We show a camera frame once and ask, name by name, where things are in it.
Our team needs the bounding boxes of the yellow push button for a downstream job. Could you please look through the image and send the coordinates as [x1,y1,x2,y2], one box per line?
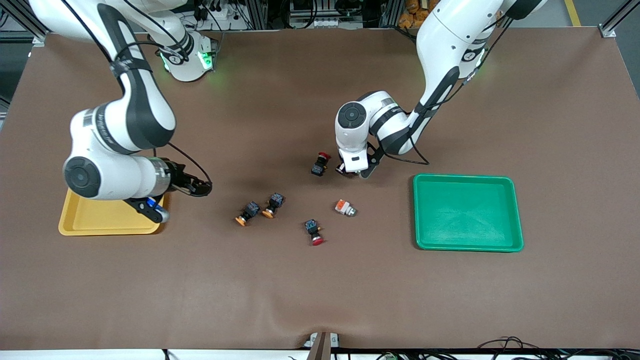
[235,201,261,227]
[262,193,285,220]

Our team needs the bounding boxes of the red push button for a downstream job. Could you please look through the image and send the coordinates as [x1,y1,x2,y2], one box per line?
[304,219,326,246]
[310,151,332,177]

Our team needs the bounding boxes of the yellow plastic tray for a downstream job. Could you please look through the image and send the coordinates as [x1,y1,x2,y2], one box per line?
[58,189,167,236]

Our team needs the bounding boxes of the brown table cover mat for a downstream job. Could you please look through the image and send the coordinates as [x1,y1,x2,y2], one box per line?
[0,27,640,351]

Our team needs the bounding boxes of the green plastic tray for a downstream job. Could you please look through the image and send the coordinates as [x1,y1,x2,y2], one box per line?
[412,173,525,253]

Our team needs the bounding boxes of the white power strip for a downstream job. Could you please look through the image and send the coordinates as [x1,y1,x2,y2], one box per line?
[309,17,349,29]

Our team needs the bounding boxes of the orange packaged goods pile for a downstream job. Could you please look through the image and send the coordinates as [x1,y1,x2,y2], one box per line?
[398,0,441,29]

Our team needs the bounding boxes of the grey table edge clamp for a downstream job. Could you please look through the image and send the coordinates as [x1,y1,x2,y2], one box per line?
[304,331,341,360]

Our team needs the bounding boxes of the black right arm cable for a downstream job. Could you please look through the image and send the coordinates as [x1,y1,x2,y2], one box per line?
[60,0,212,186]

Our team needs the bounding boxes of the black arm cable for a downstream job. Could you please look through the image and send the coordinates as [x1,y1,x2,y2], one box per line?
[60,0,212,186]
[367,15,511,167]

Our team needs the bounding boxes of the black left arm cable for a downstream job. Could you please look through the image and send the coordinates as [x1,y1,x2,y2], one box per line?
[367,15,511,167]

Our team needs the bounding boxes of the aluminium frame profile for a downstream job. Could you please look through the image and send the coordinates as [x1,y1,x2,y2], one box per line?
[598,0,640,38]
[0,0,48,47]

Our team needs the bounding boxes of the tangled floor cables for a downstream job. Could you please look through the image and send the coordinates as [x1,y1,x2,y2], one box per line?
[477,336,548,360]

